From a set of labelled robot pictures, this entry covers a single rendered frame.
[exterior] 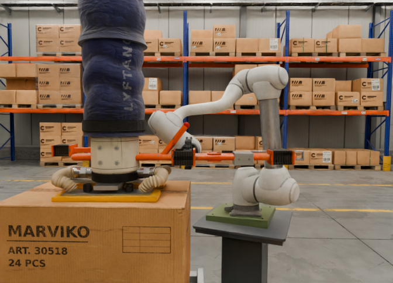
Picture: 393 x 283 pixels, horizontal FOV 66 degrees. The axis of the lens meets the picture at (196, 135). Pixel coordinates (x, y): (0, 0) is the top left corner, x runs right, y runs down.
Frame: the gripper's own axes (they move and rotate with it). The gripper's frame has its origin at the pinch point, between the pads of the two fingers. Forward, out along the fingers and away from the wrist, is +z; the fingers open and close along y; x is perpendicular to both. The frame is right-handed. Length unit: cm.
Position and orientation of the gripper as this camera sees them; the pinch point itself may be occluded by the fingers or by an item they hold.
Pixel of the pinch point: (187, 156)
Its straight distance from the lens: 110.6
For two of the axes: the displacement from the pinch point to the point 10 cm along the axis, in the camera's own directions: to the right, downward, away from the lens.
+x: -10.0, -0.1, 0.1
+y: -0.1, 10.0, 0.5
